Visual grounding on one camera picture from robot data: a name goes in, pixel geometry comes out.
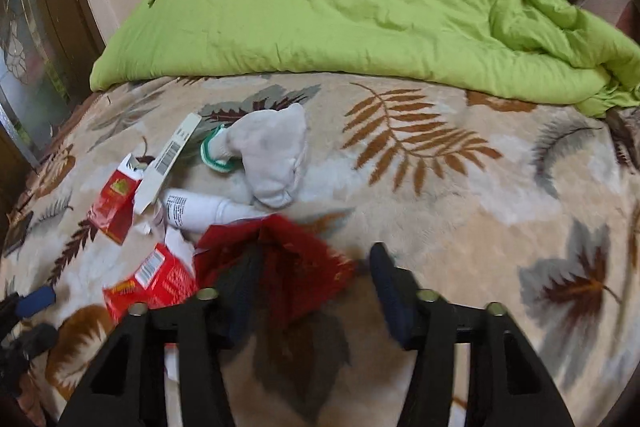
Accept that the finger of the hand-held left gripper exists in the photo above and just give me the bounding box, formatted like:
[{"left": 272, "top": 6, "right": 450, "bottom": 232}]
[
  {"left": 0, "top": 284, "right": 57, "bottom": 319},
  {"left": 0, "top": 323, "right": 60, "bottom": 360}
]

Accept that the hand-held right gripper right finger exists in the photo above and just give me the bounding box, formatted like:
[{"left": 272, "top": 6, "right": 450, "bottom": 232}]
[{"left": 369, "top": 243, "right": 576, "bottom": 427}]

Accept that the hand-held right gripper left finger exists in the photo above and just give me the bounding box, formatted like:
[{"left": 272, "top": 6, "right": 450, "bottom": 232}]
[{"left": 60, "top": 247, "right": 266, "bottom": 427}]

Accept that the red packet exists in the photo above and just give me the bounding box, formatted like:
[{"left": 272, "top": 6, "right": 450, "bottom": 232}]
[{"left": 192, "top": 214, "right": 357, "bottom": 325}]

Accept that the white tube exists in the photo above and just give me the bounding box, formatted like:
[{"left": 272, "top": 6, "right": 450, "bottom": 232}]
[{"left": 161, "top": 188, "right": 261, "bottom": 230}]

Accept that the red cigarette box gold emblem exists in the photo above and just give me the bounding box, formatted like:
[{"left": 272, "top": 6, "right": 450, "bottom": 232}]
[{"left": 87, "top": 153, "right": 146, "bottom": 247}]

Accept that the white sock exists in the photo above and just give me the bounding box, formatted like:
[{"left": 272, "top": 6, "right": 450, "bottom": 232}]
[{"left": 200, "top": 103, "right": 310, "bottom": 209}]

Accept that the white carton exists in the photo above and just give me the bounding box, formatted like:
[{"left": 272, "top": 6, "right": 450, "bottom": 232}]
[{"left": 136, "top": 113, "right": 203, "bottom": 214}]

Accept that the white crumpled paper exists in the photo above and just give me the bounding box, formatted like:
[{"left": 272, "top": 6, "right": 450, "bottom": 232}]
[{"left": 165, "top": 227, "right": 196, "bottom": 265}]

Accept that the leaf printed blanket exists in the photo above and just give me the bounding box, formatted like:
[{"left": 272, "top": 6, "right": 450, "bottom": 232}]
[{"left": 0, "top": 72, "right": 640, "bottom": 427}]

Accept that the wooden glass door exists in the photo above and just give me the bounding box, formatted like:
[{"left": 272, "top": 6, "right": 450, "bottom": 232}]
[{"left": 0, "top": 0, "right": 103, "bottom": 208}]

